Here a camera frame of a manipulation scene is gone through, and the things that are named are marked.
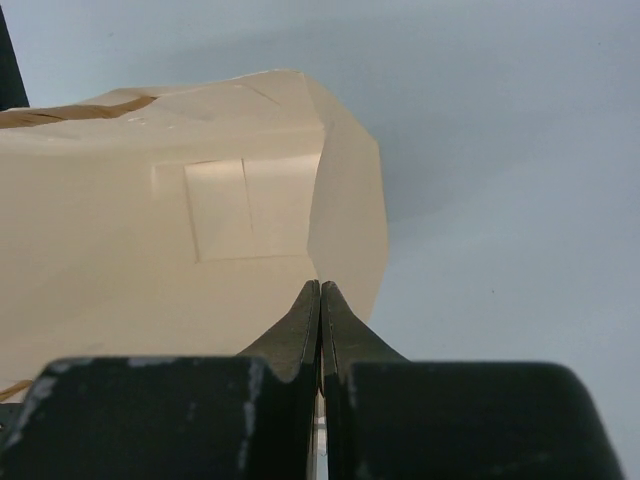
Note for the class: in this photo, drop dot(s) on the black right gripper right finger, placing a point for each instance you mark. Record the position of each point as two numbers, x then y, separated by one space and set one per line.
367 411

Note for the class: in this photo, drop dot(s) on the cream paper takeout bag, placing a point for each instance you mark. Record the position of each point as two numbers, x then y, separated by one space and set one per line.
181 220

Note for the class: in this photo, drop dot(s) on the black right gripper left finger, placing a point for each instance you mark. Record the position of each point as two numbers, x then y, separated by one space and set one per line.
283 386

